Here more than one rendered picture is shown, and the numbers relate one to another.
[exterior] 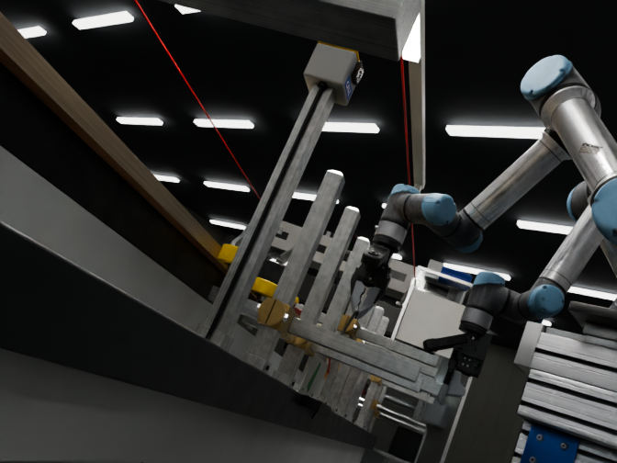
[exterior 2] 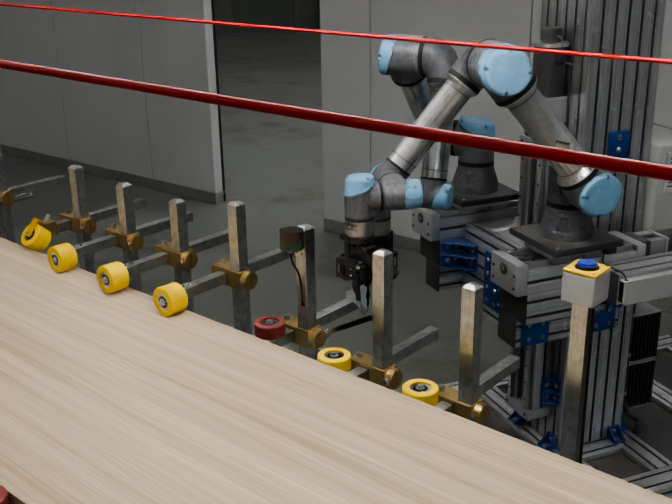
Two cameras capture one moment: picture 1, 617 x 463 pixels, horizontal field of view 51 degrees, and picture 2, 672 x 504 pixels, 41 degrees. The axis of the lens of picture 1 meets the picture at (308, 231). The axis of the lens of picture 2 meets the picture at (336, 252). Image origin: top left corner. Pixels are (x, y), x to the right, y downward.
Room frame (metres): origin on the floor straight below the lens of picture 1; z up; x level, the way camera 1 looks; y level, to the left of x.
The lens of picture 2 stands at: (0.75, 1.77, 1.87)
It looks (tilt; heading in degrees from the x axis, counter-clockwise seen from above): 20 degrees down; 295
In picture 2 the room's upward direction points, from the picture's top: 1 degrees counter-clockwise
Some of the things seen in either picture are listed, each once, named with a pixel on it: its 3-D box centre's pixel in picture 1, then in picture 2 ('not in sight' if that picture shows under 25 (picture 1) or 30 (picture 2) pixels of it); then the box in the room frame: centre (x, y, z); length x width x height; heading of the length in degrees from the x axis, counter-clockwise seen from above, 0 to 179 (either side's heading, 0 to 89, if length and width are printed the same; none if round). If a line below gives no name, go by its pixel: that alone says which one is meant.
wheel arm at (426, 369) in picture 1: (365, 345); (180, 251); (2.23, -0.34, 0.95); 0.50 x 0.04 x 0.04; 73
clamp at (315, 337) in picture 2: not in sight; (300, 332); (1.74, -0.15, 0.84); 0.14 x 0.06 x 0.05; 163
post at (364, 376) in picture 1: (364, 371); (83, 235); (2.68, -0.44, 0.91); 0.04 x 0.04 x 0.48; 73
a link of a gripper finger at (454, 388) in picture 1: (454, 389); not in sight; (1.64, -0.49, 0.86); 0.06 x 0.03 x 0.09; 73
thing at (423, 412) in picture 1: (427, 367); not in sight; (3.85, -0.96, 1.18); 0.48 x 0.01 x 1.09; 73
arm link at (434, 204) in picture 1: (433, 212); (397, 193); (1.51, -0.26, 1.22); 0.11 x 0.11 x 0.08; 35
